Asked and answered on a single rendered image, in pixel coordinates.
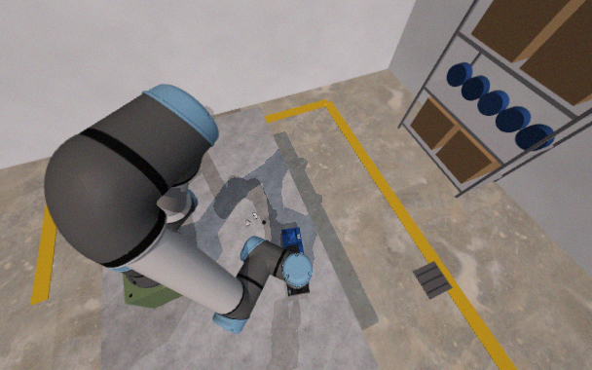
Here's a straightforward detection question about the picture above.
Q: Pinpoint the blue rack of bins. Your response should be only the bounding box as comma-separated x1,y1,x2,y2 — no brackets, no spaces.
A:
281,227,304,254

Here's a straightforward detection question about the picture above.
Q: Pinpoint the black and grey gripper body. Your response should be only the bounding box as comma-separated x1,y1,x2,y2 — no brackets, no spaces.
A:
286,283,310,296

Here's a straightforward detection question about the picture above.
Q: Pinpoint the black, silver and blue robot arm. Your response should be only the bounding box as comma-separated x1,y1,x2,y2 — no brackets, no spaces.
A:
44,84,313,334

